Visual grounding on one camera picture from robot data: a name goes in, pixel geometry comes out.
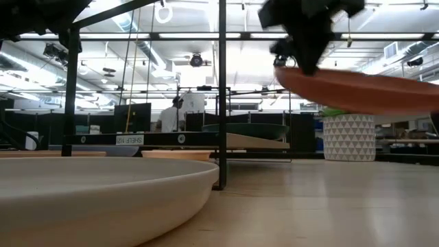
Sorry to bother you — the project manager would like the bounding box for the light peach plate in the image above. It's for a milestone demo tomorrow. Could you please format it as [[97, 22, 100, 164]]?
[[141, 149, 214, 163]]

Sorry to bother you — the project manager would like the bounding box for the large white plate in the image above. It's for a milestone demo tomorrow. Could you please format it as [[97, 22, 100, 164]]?
[[0, 156, 220, 247]]

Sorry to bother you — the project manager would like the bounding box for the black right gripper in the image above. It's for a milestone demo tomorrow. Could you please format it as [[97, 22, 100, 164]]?
[[257, 0, 366, 77]]

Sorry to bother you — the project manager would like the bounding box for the black computer monitor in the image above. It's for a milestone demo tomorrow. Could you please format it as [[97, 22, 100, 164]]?
[[113, 102, 152, 134]]

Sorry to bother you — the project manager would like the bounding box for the orange plate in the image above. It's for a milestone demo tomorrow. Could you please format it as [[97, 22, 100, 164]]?
[[274, 66, 439, 116]]

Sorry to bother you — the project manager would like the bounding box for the black overhead frame beam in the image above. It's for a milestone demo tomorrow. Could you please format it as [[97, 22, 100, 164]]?
[[19, 32, 439, 43]]

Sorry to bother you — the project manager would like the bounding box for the tan plate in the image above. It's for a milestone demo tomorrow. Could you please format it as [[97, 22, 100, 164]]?
[[0, 150, 108, 158]]

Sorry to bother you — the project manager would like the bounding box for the green plant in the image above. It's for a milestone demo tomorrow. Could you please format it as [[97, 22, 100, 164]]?
[[320, 106, 349, 118]]

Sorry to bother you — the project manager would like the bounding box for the black ceiling light cluster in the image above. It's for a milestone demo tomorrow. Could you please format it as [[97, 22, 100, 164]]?
[[42, 42, 69, 67]]

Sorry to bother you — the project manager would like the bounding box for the white ceiling air vent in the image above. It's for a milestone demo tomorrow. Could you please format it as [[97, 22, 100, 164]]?
[[383, 41, 399, 60]]

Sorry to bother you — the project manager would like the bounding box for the dark green plate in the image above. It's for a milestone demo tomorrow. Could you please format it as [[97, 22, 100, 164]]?
[[202, 122, 290, 141]]

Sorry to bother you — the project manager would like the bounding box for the round black ceiling spotlight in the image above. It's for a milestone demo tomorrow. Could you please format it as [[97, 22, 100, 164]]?
[[189, 52, 204, 68]]

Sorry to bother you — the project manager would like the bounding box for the white cup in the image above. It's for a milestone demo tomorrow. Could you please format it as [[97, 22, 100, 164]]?
[[25, 130, 40, 151]]

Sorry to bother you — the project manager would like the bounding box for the person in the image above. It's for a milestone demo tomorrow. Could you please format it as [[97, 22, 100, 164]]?
[[155, 95, 187, 134]]

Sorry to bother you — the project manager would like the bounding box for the black metal shelf rack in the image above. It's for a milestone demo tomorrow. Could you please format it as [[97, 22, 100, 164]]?
[[60, 0, 293, 191]]

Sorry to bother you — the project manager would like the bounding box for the white hanging ring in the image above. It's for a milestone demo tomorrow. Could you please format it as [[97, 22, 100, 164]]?
[[154, 2, 174, 25]]

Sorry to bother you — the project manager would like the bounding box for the white shelf label sticker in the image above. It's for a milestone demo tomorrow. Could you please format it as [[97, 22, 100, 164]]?
[[115, 134, 145, 146]]

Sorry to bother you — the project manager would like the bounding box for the white triangle pattern planter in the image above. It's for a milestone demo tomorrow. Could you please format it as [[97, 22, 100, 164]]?
[[322, 113, 377, 163]]

